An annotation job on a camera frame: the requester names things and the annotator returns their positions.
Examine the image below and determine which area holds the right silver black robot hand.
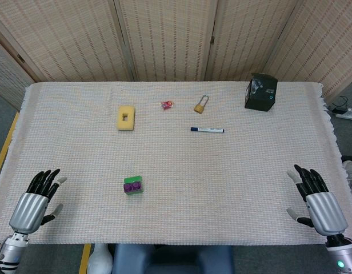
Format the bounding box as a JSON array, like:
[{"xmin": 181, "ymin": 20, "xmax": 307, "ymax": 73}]
[{"xmin": 286, "ymin": 164, "xmax": 349, "ymax": 237}]

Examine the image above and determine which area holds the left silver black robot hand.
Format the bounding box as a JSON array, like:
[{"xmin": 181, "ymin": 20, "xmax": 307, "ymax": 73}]
[{"xmin": 9, "ymin": 168, "xmax": 67, "ymax": 234}]

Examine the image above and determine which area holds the purple toy block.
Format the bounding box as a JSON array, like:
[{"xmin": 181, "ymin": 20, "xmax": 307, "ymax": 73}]
[{"xmin": 123, "ymin": 182, "xmax": 141, "ymax": 194}]

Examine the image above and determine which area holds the green toy block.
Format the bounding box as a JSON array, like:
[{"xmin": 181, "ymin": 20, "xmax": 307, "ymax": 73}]
[{"xmin": 123, "ymin": 175, "xmax": 144, "ymax": 196}]

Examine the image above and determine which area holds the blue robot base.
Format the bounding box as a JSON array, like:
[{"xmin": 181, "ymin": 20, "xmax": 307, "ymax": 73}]
[{"xmin": 111, "ymin": 244, "xmax": 235, "ymax": 274}]

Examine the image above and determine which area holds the white robot torso cover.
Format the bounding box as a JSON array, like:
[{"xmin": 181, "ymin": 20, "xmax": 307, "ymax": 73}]
[{"xmin": 87, "ymin": 243, "xmax": 114, "ymax": 274}]

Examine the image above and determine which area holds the white power strip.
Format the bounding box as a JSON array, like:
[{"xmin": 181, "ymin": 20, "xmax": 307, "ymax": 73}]
[{"xmin": 335, "ymin": 107, "xmax": 352, "ymax": 120}]

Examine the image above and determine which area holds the black carton box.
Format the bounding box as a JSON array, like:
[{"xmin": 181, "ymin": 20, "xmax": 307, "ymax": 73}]
[{"xmin": 244, "ymin": 72, "xmax": 278, "ymax": 112}]

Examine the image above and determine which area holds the yellow sponge with hole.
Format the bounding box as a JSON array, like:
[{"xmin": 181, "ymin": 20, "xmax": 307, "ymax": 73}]
[{"xmin": 117, "ymin": 105, "xmax": 137, "ymax": 132}]

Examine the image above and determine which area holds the woven folding screen panel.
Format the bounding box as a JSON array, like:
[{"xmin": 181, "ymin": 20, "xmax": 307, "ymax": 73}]
[
  {"xmin": 0, "ymin": 0, "xmax": 135, "ymax": 83},
  {"xmin": 264, "ymin": 0, "xmax": 352, "ymax": 105},
  {"xmin": 0, "ymin": 37, "xmax": 33, "ymax": 109},
  {"xmin": 206, "ymin": 0, "xmax": 304, "ymax": 82},
  {"xmin": 114, "ymin": 0, "xmax": 222, "ymax": 82}
]

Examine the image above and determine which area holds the blue capped whiteboard marker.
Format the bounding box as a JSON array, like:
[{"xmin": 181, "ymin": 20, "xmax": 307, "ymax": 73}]
[{"xmin": 190, "ymin": 127, "xmax": 225, "ymax": 134}]

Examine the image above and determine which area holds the white woven tablecloth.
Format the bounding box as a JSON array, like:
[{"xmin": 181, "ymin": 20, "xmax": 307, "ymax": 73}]
[{"xmin": 0, "ymin": 81, "xmax": 352, "ymax": 246}]

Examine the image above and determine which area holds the brass padlock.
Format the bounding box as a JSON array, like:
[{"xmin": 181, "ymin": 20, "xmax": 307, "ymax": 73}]
[{"xmin": 193, "ymin": 94, "xmax": 210, "ymax": 115}]

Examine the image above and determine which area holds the black charger with cable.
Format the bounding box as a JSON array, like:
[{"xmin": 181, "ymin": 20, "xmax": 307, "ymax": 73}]
[{"xmin": 329, "ymin": 96, "xmax": 350, "ymax": 114}]

